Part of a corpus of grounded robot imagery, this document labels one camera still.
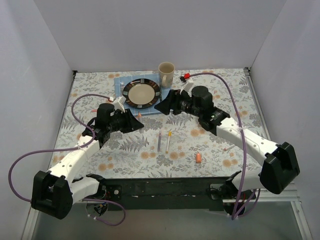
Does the purple pen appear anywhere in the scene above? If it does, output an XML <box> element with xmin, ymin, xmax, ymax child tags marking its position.
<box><xmin>157</xmin><ymin>130</ymin><xmax>162</xmax><ymax>153</ymax></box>

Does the white marker with yellow tip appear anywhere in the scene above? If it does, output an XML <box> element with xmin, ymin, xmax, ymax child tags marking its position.
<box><xmin>165</xmin><ymin>135</ymin><xmax>171</xmax><ymax>154</ymax></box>

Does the orange pen cap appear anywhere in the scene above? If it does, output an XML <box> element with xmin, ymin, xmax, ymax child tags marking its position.
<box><xmin>195</xmin><ymin>153</ymin><xmax>202</xmax><ymax>164</ymax></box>

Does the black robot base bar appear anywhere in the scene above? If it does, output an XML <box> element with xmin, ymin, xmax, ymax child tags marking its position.
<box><xmin>88</xmin><ymin>173</ymin><xmax>238</xmax><ymax>211</ymax></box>

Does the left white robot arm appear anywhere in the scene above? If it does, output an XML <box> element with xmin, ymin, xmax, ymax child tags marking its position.
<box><xmin>31</xmin><ymin>103</ymin><xmax>144</xmax><ymax>220</ymax></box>

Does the light blue checked placemat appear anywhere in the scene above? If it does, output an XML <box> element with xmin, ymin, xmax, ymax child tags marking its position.
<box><xmin>114</xmin><ymin>73</ymin><xmax>170</xmax><ymax>116</ymax></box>

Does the dark striped rim dinner plate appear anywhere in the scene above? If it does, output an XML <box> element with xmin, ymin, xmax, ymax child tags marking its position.
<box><xmin>122</xmin><ymin>78</ymin><xmax>161</xmax><ymax>109</ymax></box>

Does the beige floral ceramic mug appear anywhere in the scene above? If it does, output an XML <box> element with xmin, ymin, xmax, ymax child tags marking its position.
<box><xmin>158</xmin><ymin>62</ymin><xmax>175</xmax><ymax>89</ymax></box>

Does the black handled table knife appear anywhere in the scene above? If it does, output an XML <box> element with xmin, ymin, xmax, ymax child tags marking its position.
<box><xmin>159</xmin><ymin>88</ymin><xmax>163</xmax><ymax>102</ymax></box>

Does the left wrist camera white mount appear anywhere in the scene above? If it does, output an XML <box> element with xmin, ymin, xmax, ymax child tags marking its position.
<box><xmin>108</xmin><ymin>96</ymin><xmax>126</xmax><ymax>113</ymax></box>

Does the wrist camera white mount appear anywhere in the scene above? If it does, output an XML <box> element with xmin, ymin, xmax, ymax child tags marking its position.
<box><xmin>108</xmin><ymin>96</ymin><xmax>126</xmax><ymax>113</ymax></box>
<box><xmin>179</xmin><ymin>73</ymin><xmax>194</xmax><ymax>94</ymax></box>

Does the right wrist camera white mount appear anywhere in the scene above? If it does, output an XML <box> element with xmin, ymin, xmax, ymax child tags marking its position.
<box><xmin>179</xmin><ymin>73</ymin><xmax>194</xmax><ymax>94</ymax></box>

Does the black handled fork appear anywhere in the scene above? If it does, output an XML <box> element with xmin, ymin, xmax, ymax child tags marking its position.
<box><xmin>120</xmin><ymin>81</ymin><xmax>125</xmax><ymax>92</ymax></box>

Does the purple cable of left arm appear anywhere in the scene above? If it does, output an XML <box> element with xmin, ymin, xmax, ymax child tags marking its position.
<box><xmin>8</xmin><ymin>93</ymin><xmax>127</xmax><ymax>227</ymax></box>

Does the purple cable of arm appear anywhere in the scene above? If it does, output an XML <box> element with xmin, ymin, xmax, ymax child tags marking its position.
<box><xmin>188</xmin><ymin>72</ymin><xmax>261</xmax><ymax>221</ymax></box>
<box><xmin>8</xmin><ymin>93</ymin><xmax>127</xmax><ymax>227</ymax></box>

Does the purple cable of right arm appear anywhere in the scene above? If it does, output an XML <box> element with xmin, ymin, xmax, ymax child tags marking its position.
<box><xmin>188</xmin><ymin>72</ymin><xmax>261</xmax><ymax>221</ymax></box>

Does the aluminium frame rail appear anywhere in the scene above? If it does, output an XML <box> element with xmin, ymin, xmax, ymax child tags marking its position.
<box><xmin>243</xmin><ymin>66</ymin><xmax>314</xmax><ymax>240</ymax></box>

